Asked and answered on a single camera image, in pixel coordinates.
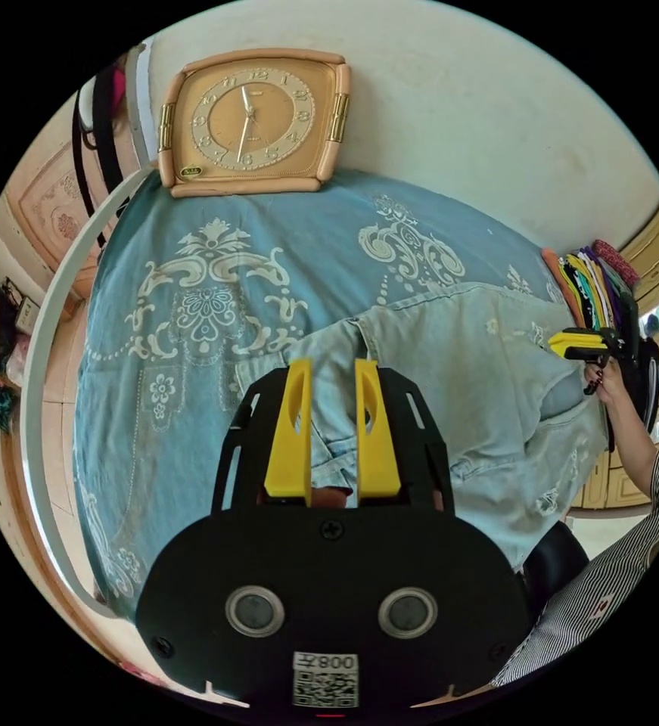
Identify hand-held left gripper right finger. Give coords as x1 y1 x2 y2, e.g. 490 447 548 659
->
354 358 403 506

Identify hanging black bag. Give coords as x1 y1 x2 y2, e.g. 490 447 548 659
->
71 60 135 250

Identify person's right forearm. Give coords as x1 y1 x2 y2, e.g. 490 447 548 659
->
601 391 659 499

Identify person's right hand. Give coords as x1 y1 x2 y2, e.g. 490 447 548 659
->
583 358 629 407

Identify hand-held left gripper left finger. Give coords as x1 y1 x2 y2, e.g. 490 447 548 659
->
263 358 312 507

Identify beige square wall clock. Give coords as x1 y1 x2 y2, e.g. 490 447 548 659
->
157 49 352 199

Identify light blue jeans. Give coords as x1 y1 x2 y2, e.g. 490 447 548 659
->
235 281 610 570

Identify carved wooden door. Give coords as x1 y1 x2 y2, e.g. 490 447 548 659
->
2 138 140 302

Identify yellow wooden cupboard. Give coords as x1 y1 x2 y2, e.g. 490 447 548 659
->
569 446 657 513

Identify bed with blue printed sheet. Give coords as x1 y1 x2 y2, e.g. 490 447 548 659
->
20 167 611 623

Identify pile of clothes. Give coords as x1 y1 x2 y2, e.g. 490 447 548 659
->
540 238 642 343

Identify person's body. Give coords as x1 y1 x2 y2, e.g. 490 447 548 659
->
490 436 659 689

